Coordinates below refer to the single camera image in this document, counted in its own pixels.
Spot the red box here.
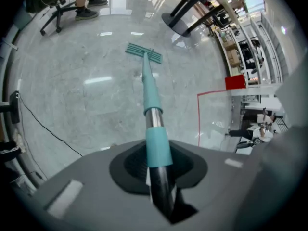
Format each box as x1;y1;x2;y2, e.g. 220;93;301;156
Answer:
225;75;247;90

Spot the black power cable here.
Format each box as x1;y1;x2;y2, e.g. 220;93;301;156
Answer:
19;97;49;180
18;92;84;157

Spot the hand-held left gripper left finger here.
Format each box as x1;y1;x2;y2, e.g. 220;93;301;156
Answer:
32;140;170;231

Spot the teal mop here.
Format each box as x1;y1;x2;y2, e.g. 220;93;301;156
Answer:
124;43;175;216

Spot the white shelving unit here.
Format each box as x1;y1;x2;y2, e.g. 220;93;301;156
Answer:
214;15;284;86

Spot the cardboard box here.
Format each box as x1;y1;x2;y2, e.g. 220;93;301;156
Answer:
226;49;241;67
222;40;238;51

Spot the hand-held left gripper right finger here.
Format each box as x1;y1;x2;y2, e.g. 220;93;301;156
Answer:
169;140;260;231

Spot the black stand base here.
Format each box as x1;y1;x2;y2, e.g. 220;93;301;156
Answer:
0;90;21;125

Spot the black office chair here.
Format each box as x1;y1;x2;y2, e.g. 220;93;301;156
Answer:
25;0;77;36

